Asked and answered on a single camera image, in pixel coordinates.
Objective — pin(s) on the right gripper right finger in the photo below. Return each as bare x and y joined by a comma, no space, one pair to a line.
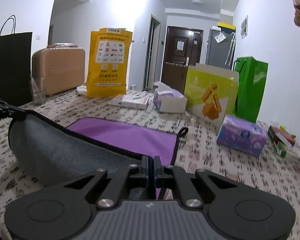
215,207

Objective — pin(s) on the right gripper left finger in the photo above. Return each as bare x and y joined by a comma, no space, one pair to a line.
65,210

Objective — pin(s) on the purple and grey towel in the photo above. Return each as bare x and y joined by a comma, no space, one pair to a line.
53,154

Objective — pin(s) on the clear glass cup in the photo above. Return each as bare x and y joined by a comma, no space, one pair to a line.
38,90

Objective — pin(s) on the black paper bag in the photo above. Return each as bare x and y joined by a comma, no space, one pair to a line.
15,64

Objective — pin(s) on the tan suitcase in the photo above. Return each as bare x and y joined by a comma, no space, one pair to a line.
61,68

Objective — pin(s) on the calligraphy print tablecloth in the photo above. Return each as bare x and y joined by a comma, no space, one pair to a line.
268,172

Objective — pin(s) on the purple tissue pack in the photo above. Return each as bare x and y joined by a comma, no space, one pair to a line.
242,135

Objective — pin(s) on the red green flat box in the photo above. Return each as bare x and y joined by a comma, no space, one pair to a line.
284,143

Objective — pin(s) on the yellow paper bag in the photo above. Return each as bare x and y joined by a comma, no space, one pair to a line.
108,62

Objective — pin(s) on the white flat box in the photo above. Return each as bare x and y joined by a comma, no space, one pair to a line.
130,101

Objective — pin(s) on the open tissue box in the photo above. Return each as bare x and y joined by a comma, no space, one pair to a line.
168,100

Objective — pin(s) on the green gift bag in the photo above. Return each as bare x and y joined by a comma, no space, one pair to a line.
252,81

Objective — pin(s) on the brown cardboard box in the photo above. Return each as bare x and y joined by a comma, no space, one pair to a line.
174,75

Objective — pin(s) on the grey refrigerator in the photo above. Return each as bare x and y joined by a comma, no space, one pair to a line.
220,47

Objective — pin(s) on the dark brown door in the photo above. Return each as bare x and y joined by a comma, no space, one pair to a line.
183,46

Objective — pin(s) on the yellow box on fridge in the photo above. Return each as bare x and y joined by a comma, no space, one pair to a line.
226,26

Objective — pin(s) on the ceiling lamp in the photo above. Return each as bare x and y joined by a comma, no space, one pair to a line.
197,2

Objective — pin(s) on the wall poster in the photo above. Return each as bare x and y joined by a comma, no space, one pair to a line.
244,27

